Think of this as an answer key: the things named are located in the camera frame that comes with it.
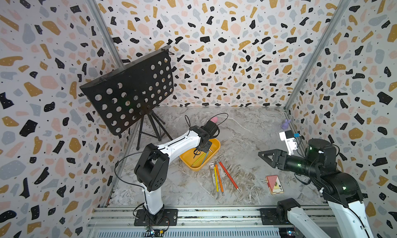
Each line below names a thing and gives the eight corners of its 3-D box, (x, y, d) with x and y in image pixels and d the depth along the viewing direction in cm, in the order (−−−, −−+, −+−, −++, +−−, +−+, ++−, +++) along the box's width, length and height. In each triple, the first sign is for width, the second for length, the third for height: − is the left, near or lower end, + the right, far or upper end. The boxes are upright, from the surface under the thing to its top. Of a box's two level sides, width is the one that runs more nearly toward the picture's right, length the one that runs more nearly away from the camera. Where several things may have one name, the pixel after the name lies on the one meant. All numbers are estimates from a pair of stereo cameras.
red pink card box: (269, 194, 83) (271, 192, 81) (265, 176, 89) (266, 175, 88) (282, 194, 83) (284, 193, 81) (277, 176, 89) (279, 175, 88)
